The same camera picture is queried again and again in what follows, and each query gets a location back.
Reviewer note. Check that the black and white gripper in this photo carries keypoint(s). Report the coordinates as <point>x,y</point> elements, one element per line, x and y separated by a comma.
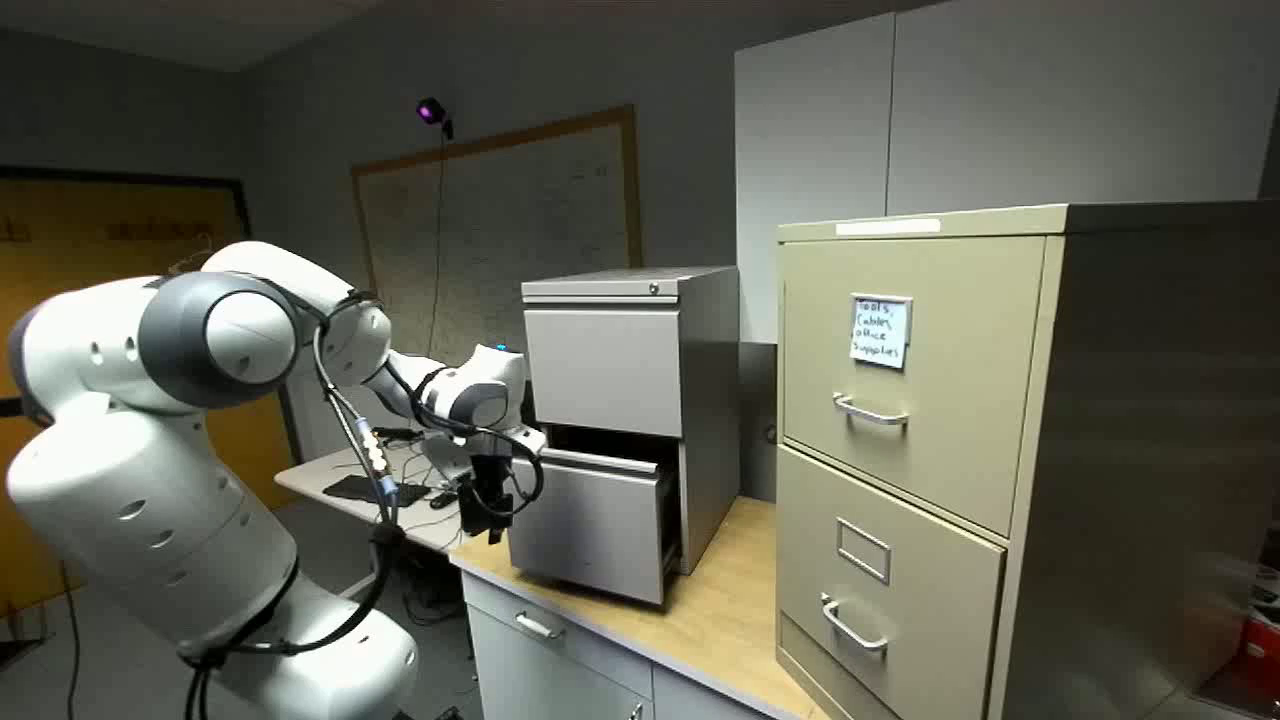
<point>484,469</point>

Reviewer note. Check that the grey cabinet drawer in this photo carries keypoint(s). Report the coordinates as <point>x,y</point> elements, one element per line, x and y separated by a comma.
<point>595,526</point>
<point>602,365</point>

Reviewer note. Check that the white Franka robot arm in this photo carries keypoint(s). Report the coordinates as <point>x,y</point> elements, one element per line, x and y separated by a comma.
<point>134,494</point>

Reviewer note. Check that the grey under-desk drawer unit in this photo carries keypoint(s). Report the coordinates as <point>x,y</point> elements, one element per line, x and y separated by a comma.
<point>561,662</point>

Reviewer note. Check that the beige unlabelled cabinet drawer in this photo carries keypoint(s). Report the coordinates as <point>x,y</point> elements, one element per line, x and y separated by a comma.
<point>893,586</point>

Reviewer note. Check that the beige labelled cabinet drawer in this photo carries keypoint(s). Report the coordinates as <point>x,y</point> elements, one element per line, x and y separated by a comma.
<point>934,386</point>

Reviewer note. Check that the black flat pad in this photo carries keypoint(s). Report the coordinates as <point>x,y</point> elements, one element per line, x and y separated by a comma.
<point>377,489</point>

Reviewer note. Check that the small grey filing cabinet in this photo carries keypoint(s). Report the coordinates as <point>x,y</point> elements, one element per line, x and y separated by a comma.
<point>685,401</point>

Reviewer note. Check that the wood framed whiteboard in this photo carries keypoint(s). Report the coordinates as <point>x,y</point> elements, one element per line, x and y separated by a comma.
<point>535,227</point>

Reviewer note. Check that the white paper label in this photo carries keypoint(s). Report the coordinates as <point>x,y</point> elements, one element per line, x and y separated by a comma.
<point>882,329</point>

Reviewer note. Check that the wooden door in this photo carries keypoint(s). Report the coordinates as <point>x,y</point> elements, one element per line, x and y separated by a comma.
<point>80,265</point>

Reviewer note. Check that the large beige filing cabinet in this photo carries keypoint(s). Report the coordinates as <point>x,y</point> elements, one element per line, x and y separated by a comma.
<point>1133,465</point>

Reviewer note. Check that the red object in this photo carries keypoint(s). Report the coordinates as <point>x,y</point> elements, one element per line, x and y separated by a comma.
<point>1263,662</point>

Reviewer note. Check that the camera with purple light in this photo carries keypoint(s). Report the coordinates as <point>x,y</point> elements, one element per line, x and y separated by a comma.
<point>435,115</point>

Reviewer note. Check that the grey wall cabinet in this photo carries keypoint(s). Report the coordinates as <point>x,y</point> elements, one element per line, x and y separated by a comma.
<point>934,122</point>

